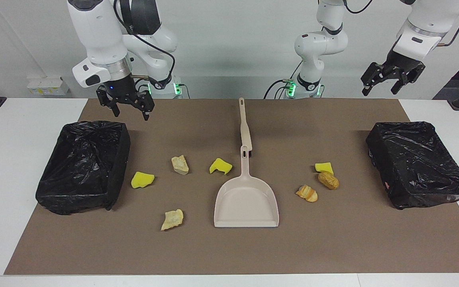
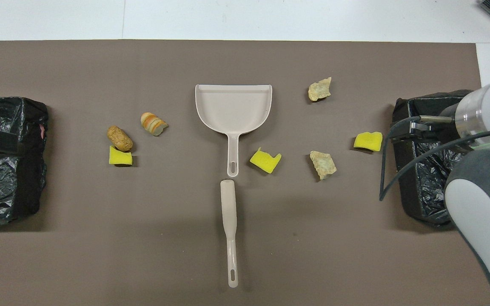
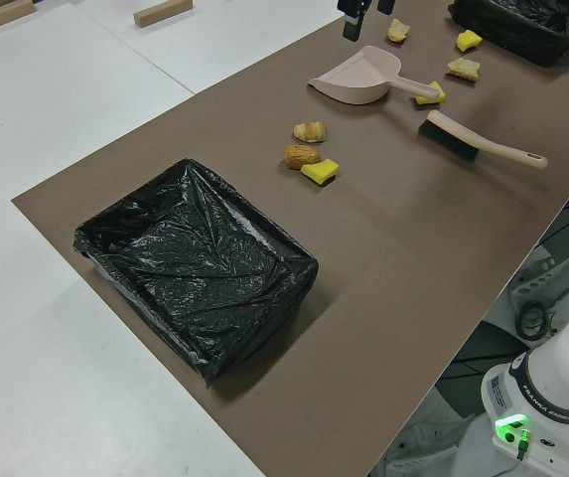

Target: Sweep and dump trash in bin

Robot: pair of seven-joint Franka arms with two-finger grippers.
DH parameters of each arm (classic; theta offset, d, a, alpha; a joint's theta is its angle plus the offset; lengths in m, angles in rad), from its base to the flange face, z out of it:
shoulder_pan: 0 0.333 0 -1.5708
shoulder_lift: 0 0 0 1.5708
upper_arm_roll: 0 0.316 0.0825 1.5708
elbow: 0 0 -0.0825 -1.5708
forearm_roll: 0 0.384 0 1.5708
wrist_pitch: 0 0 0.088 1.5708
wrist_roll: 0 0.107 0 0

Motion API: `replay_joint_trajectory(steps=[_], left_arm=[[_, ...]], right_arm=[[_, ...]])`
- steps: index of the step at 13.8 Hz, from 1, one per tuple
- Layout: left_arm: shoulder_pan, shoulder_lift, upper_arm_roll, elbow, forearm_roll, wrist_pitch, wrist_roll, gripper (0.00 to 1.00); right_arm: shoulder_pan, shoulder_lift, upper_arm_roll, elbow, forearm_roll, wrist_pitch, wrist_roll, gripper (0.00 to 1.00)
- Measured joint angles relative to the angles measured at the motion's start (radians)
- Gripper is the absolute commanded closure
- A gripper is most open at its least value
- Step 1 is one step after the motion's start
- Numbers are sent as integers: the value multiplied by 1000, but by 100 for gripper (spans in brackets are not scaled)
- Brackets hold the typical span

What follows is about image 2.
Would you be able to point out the striped bread piece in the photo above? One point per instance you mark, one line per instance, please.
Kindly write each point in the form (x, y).
(153, 123)

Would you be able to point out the bin with black liner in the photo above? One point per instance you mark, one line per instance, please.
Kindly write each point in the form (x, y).
(428, 191)
(2, 187)

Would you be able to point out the beige plastic dustpan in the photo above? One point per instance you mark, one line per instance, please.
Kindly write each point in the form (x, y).
(232, 106)

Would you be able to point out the brown table mat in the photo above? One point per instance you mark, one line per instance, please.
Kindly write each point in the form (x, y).
(143, 238)

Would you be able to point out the beige sponge chunk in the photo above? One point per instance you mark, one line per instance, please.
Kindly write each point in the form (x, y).
(323, 165)

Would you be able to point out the pale yellow sponge chunk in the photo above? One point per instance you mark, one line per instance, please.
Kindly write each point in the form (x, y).
(318, 90)

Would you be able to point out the notched yellow sponge piece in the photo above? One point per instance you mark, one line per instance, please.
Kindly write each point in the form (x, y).
(264, 163)

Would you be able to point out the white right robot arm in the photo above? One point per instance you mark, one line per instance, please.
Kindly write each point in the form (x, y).
(483, 221)

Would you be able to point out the orange brown bread piece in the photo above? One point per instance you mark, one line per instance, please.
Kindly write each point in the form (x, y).
(119, 138)

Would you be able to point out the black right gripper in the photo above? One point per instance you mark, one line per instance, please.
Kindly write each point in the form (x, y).
(442, 131)

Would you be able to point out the beige hand brush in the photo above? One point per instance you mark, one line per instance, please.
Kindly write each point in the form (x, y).
(229, 204)

